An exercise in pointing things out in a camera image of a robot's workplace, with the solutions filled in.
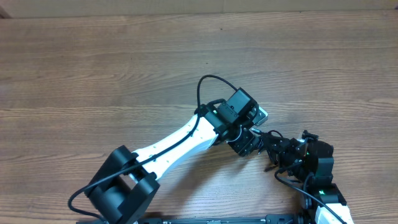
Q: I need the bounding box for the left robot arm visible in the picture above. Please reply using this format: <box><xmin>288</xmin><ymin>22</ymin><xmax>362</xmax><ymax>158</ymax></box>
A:
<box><xmin>84</xmin><ymin>88</ymin><xmax>268</xmax><ymax>223</ymax></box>

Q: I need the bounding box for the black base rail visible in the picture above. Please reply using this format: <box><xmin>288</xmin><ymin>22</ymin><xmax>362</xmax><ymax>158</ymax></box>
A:
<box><xmin>76</xmin><ymin>213</ymin><xmax>312</xmax><ymax>224</ymax></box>

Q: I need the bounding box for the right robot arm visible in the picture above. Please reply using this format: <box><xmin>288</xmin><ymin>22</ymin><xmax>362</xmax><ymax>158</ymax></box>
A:
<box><xmin>260</xmin><ymin>130</ymin><xmax>353</xmax><ymax>223</ymax></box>

